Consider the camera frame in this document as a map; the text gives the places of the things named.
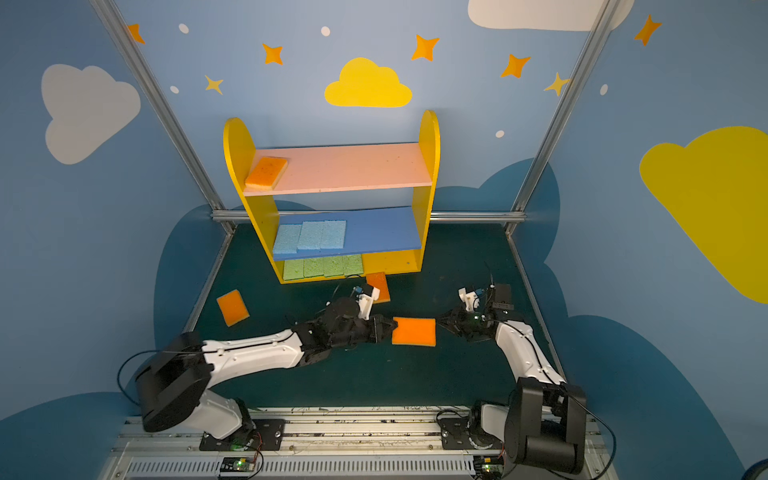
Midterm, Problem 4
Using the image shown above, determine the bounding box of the orange sponge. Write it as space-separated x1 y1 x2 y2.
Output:
366 272 391 304
245 156 288 191
216 289 250 327
392 317 436 347

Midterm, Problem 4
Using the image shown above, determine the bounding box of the green sponge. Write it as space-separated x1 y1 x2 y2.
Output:
341 254 364 276
303 258 325 278
283 259 304 281
323 256 345 278

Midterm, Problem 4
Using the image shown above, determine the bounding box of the blue sponge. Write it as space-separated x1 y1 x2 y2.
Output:
272 224 302 256
320 220 346 250
297 221 325 251

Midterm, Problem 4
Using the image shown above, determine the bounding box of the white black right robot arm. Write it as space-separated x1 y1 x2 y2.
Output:
437 284 587 474

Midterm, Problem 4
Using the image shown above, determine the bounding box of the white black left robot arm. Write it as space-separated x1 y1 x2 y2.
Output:
135 294 398 450

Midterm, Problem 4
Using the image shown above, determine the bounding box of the yellow wooden shelf unit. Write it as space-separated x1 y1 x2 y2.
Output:
223 110 441 284

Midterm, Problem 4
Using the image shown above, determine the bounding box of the right green circuit board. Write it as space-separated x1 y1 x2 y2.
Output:
473 456 505 480

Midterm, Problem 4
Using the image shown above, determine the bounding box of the green circuit board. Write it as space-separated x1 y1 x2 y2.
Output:
219 457 257 477
473 456 505 480

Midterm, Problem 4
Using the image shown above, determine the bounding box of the left green circuit board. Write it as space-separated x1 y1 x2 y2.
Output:
219 457 257 477

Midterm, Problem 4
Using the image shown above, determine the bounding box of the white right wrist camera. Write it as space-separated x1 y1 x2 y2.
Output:
458 288 485 313

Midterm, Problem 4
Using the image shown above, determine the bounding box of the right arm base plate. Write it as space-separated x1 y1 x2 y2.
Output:
436 416 502 450

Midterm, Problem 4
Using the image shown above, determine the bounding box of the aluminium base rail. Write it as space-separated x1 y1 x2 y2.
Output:
98 405 619 480

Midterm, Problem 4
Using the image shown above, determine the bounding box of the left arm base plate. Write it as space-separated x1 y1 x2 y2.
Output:
199 419 286 452

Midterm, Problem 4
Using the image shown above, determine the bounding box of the aluminium frame crossbar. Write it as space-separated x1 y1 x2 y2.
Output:
211 207 526 224

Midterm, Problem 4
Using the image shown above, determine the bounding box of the aluminium frame post right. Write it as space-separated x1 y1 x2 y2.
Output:
505 0 622 240

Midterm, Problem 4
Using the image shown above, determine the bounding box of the aluminium frame post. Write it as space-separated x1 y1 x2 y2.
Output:
90 0 224 214
505 0 622 240

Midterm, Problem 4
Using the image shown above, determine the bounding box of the aluminium frame post left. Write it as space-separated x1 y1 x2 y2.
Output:
90 0 224 214

